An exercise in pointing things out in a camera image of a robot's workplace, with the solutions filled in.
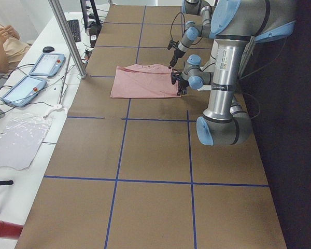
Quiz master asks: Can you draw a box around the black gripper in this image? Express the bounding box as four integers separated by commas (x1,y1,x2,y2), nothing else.
177,78,189,95
168,49,183,68

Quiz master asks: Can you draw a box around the pink Snoopy t-shirt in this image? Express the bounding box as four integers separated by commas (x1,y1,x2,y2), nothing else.
110,64,178,99

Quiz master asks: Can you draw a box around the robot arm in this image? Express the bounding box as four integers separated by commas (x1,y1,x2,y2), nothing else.
167,1,217,68
169,1,296,146

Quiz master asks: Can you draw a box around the black box device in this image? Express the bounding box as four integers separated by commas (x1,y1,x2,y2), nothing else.
86,21,102,48

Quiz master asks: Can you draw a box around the black keyboard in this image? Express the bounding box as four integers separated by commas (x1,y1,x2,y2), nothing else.
67,19,81,42

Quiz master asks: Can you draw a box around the white plastic hook tool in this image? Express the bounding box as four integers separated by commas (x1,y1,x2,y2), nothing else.
43,104,68,119

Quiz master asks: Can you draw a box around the far blue teach pendant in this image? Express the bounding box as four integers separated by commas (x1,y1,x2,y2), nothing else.
29,53,65,77

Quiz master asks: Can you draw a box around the blue teach pendant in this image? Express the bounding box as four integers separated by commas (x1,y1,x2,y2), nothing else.
1,76,47,107
29,53,65,77

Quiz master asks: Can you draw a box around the black computer mouse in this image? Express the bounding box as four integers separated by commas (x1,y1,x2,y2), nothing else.
43,46,55,53

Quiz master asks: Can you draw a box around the near blue teach pendant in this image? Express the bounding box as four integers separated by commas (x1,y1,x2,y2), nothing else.
1,76,47,107

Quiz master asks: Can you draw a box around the seated person beige shirt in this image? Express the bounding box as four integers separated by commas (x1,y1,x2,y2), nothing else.
0,24,31,74

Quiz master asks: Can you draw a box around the clear plastic bag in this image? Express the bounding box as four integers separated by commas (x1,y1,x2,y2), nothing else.
0,113,52,171

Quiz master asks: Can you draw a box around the red cylinder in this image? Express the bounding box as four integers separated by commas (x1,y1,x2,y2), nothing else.
0,220,23,240

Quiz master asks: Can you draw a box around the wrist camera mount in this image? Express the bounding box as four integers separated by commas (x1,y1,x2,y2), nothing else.
167,39,179,50
171,68,182,85

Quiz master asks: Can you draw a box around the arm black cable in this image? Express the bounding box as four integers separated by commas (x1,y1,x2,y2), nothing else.
169,11,186,42

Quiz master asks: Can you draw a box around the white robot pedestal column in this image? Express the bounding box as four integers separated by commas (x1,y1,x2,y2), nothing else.
198,39,218,91

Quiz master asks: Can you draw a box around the aluminium frame post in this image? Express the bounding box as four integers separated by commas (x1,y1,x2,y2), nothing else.
48,0,87,79

